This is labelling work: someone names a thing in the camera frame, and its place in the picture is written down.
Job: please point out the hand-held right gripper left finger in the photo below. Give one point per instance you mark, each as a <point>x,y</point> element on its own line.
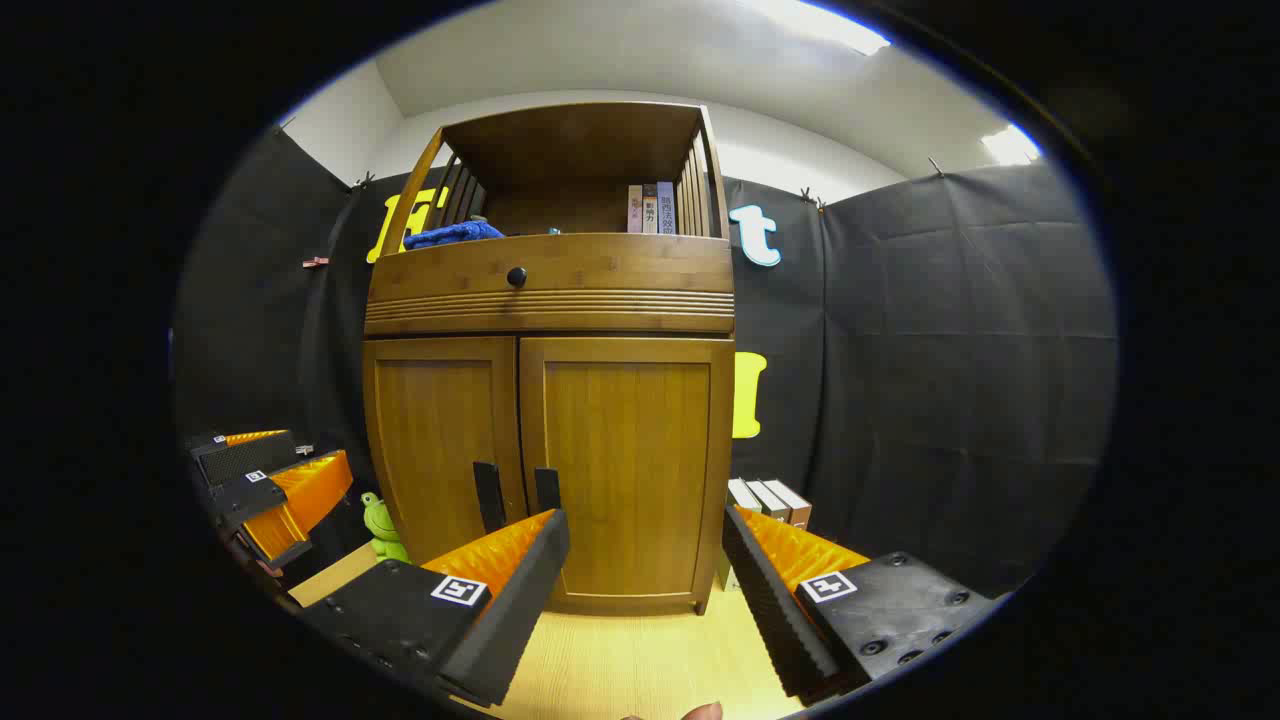
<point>520,610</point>

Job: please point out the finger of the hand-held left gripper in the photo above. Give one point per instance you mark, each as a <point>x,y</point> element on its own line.
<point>250,460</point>
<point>300,500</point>

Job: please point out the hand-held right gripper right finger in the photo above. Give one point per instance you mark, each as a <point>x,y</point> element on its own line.
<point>770,610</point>

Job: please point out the wooden shoe cabinet door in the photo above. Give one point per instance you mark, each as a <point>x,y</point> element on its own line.
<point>440,430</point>
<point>630,450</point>

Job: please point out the wooden double-door shoe cabinet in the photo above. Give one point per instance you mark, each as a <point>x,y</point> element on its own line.
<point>570,150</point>

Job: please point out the green frog plush toy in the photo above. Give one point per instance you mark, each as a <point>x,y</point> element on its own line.
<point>383,525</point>

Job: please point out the large brown book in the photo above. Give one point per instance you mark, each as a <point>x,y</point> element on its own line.
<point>792,505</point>

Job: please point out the grey book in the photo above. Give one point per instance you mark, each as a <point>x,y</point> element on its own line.
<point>768,500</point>

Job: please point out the white green book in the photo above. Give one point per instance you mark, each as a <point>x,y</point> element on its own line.
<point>741,494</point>

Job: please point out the blue cloth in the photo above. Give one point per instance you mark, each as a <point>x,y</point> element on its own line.
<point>450,236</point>

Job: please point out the black backdrop cloth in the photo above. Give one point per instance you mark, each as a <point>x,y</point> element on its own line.
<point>950,350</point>

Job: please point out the pink book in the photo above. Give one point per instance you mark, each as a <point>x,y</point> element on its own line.
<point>635,210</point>

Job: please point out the small brown book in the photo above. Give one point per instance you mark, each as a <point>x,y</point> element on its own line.
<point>650,210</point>

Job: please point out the small ceiling light panel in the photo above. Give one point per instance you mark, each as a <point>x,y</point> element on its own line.
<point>1010,146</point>

